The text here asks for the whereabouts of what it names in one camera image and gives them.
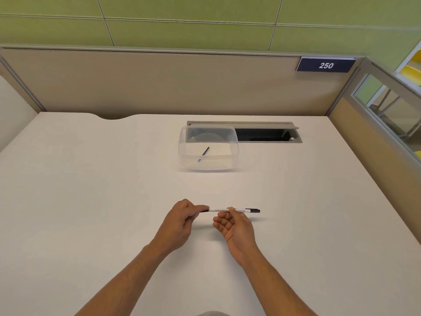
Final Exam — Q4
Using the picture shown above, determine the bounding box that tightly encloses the grey metal desk cable slot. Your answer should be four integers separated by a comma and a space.
186, 120, 303, 144

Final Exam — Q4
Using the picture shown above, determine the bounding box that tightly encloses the person's right hand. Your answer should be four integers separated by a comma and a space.
212, 207, 259, 261

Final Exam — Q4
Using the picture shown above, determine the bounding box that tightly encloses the beige desk partition panel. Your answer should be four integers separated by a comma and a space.
0, 45, 366, 121

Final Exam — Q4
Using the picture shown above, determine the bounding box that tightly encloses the white pen with black cap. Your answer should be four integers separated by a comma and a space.
201, 207, 261, 214

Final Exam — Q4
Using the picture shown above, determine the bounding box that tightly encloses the beige side partition panel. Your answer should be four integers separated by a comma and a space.
0, 57, 47, 152

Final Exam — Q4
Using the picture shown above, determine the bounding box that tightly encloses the beige partition with glass window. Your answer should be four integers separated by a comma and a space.
327, 57, 421, 244

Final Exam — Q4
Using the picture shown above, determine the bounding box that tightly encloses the yellow chair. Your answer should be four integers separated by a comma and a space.
394, 41, 421, 87

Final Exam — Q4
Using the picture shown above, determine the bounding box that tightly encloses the clear plastic container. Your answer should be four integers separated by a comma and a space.
178, 125, 239, 172

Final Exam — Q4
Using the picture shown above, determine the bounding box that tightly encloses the person's right forearm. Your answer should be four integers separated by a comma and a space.
235, 244, 319, 316

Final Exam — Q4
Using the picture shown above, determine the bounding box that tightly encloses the navy desk number sign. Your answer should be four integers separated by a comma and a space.
296, 56, 357, 73

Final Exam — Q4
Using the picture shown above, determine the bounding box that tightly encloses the person's left hand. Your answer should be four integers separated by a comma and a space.
154, 199, 210, 255

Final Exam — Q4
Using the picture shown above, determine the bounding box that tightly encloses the person's left forearm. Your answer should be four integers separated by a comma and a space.
74, 242, 172, 316

